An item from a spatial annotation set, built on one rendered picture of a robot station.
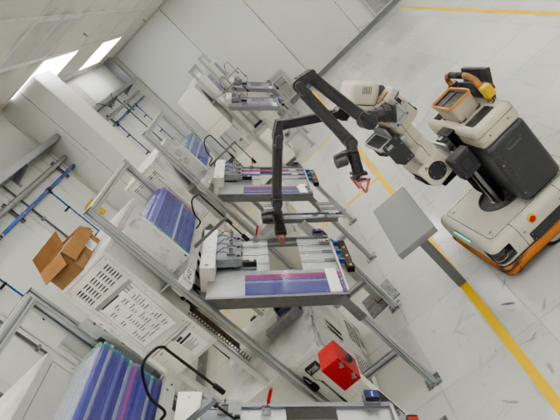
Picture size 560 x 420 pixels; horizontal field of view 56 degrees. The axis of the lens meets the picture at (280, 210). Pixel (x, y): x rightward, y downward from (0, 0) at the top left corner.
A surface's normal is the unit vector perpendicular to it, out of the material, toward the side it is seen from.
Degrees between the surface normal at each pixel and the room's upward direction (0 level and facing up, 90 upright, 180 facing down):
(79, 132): 90
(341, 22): 90
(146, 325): 93
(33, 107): 90
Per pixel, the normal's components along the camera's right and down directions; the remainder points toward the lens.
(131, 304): 0.07, 0.34
